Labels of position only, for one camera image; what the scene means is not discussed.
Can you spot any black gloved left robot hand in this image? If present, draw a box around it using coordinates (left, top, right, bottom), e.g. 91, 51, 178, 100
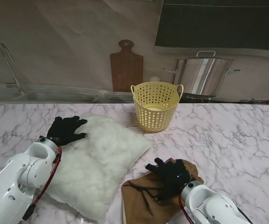
47, 116, 89, 147

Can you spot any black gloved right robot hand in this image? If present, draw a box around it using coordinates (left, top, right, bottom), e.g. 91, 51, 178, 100
145, 157, 192, 202

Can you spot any brown pillowcase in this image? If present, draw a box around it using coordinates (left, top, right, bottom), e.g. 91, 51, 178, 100
121, 158, 205, 224

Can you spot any white pillow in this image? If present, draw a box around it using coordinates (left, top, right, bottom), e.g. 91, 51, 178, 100
47, 114, 153, 222

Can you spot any yellow perforated laundry basket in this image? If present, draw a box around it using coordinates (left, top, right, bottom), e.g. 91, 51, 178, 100
131, 82, 184, 134

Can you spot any black stove grate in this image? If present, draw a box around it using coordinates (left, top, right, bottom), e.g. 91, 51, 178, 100
179, 92, 269, 104

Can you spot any red black right arm cable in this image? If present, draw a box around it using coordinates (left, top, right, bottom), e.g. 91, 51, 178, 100
179, 196, 196, 224

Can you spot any red black arm cable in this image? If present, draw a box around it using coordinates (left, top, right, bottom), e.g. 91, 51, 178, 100
21, 146, 63, 222
179, 196, 196, 224

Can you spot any red black left arm cable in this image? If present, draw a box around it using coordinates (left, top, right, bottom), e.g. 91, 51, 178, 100
21, 146, 63, 222

